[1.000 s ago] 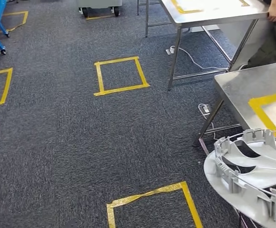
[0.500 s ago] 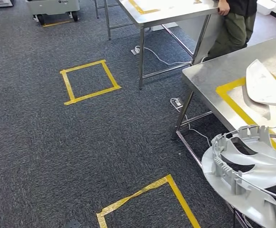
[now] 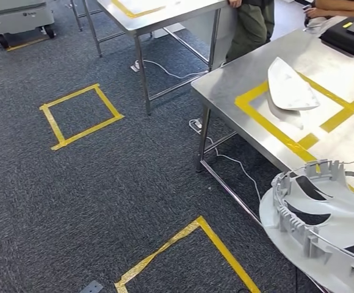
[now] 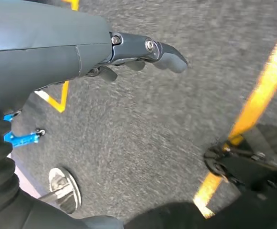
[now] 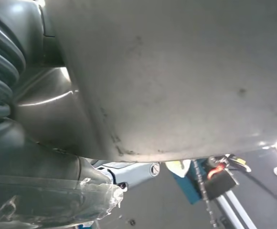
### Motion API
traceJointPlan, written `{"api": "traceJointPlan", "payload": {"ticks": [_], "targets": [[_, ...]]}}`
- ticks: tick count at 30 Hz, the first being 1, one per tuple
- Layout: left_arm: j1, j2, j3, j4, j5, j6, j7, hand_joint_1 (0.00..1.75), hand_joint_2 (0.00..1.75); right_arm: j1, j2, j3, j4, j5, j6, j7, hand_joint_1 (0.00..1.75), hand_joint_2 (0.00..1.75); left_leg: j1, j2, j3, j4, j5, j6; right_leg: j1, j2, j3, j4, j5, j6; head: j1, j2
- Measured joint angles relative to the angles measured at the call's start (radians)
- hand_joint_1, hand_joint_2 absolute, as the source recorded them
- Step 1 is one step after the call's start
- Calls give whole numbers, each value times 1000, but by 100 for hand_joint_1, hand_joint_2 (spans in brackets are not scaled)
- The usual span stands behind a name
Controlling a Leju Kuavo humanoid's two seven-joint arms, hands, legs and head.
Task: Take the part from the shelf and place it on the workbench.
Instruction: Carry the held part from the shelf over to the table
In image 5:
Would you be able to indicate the blue metal bracket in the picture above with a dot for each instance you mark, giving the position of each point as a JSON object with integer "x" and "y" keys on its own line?
{"x": 188, "y": 189}

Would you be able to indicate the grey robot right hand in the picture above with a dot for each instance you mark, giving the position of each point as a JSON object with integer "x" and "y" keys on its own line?
{"x": 33, "y": 177}

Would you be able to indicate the white tube frame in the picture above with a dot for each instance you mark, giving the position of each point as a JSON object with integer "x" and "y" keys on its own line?
{"x": 226, "y": 210}

